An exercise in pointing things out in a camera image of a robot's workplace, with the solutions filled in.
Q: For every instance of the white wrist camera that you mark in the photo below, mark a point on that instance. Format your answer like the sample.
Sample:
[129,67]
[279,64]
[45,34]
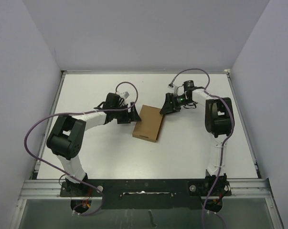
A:
[123,95]
[173,87]

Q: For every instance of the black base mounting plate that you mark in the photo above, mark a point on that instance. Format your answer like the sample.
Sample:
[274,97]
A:
[149,194]

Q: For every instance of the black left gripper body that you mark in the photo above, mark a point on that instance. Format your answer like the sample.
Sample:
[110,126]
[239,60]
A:
[120,114]

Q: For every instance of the brown cardboard box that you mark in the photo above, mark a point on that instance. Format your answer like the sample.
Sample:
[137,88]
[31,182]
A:
[149,127]

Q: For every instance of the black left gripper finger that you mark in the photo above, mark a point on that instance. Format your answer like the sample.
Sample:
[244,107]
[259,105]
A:
[124,120]
[134,116]

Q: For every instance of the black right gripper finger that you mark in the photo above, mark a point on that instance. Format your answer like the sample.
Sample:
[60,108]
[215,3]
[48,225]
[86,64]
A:
[169,98]
[168,108]

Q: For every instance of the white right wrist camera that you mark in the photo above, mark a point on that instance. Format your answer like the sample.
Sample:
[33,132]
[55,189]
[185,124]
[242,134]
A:
[173,87]

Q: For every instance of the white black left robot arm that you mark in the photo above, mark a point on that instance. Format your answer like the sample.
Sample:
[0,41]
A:
[66,137]

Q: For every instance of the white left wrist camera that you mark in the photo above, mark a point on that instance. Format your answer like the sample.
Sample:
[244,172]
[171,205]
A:
[123,95]

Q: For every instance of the aluminium frame rail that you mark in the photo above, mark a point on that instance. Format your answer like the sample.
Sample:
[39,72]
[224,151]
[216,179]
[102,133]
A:
[55,189]

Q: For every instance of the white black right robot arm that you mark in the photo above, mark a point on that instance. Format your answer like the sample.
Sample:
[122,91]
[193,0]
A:
[218,120]

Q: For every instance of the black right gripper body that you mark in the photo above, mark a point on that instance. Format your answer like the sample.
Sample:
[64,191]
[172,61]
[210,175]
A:
[186,102]

